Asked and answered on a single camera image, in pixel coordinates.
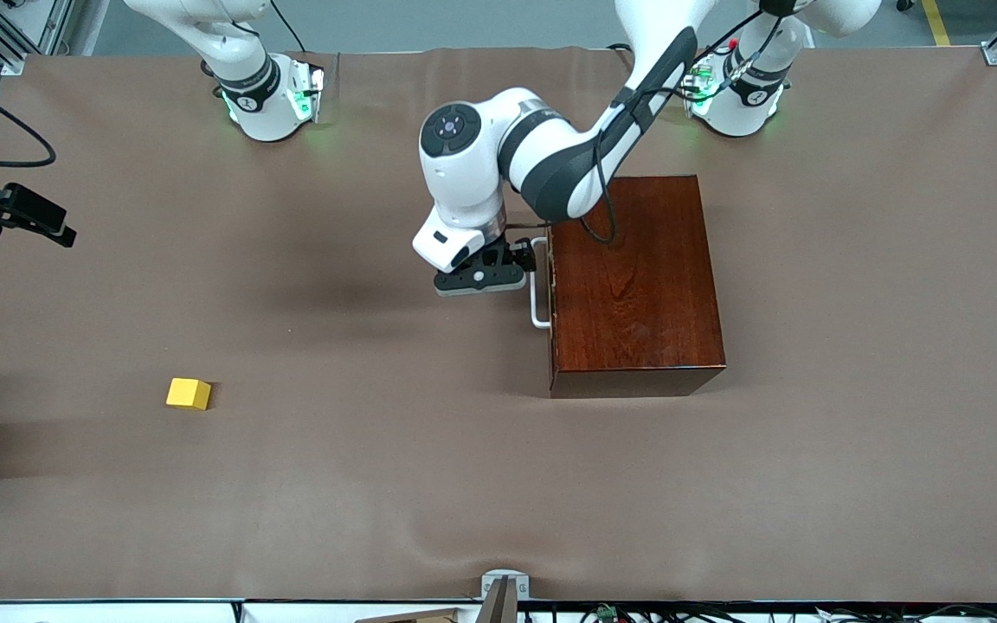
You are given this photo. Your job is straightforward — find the light wood drawer white handle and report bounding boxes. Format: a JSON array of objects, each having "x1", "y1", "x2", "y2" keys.
[{"x1": 529, "y1": 237, "x2": 558, "y2": 395}]

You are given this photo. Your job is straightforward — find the yellow block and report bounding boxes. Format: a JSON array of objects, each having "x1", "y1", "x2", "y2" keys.
[{"x1": 165, "y1": 377, "x2": 213, "y2": 412}]

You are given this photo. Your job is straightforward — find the dark wooden drawer cabinet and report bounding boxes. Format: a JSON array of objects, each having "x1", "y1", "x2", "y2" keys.
[{"x1": 548, "y1": 176, "x2": 728, "y2": 400}]

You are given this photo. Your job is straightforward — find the brown table mat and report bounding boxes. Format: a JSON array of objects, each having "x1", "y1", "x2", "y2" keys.
[{"x1": 0, "y1": 45, "x2": 997, "y2": 605}]

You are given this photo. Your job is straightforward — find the tan wooden board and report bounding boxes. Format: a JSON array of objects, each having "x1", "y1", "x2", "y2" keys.
[{"x1": 354, "y1": 607, "x2": 463, "y2": 623}]

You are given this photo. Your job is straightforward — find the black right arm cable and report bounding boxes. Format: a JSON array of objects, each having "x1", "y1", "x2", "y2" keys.
[{"x1": 0, "y1": 72, "x2": 57, "y2": 169}]

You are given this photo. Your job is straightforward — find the black right base cable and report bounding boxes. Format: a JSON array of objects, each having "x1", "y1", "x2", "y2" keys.
[{"x1": 268, "y1": 0, "x2": 308, "y2": 55}]

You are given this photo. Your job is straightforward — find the grey metal bracket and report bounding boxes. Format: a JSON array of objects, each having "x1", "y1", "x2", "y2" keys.
[{"x1": 474, "y1": 569, "x2": 531, "y2": 623}]

